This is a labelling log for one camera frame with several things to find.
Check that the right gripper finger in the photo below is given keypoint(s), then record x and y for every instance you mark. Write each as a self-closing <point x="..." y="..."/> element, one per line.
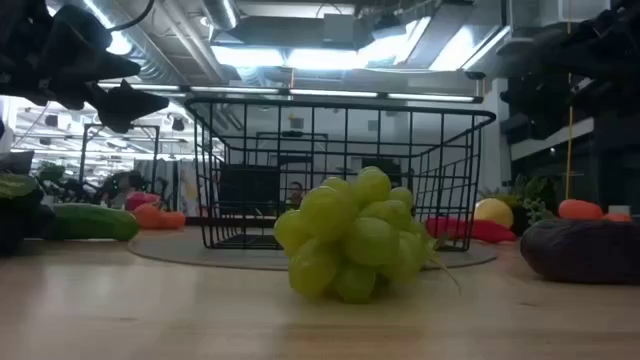
<point x="530" y="110"/>
<point x="585" y="57"/>

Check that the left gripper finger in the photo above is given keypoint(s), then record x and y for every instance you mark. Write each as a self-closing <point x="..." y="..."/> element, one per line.
<point x="125" y="106"/>
<point x="80" y="50"/>

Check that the red bell pepper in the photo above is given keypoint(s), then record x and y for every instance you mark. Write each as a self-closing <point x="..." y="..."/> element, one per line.
<point x="140" y="200"/>

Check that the yellow lemon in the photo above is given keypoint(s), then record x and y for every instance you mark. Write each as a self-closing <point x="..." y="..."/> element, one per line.
<point x="495" y="212"/>

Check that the orange tangerine cluster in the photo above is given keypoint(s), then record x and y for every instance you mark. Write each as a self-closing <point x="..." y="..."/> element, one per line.
<point x="580" y="210"/>
<point x="157" y="219"/>

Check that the green cucumber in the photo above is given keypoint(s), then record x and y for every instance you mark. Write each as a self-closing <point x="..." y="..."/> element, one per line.
<point x="95" y="222"/>

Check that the red chili pepper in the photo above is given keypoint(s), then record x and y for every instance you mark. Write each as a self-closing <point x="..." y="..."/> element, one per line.
<point x="490" y="231"/>

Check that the dark purple eggplant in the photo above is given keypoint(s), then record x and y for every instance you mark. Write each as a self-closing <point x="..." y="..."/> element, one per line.
<point x="580" y="250"/>

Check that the green grapes bunch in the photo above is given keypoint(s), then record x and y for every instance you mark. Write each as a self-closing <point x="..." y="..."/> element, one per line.
<point x="350" y="240"/>

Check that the potted succulent plant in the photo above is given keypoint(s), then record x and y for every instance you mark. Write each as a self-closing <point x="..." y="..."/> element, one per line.
<point x="532" y="200"/>

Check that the grey round mat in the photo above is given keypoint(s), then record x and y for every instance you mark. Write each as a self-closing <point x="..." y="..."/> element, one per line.
<point x="165" y="250"/>

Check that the black monitor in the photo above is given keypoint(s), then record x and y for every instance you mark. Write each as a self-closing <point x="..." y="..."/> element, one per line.
<point x="250" y="192"/>

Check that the person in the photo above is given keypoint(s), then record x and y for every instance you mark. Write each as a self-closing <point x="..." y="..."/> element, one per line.
<point x="296" y="192"/>

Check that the long LED light bar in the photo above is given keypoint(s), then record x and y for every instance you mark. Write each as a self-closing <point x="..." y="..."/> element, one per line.
<point x="330" y="93"/>

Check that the black background rig frame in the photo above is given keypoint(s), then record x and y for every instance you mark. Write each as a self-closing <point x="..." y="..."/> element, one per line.
<point x="84" y="160"/>

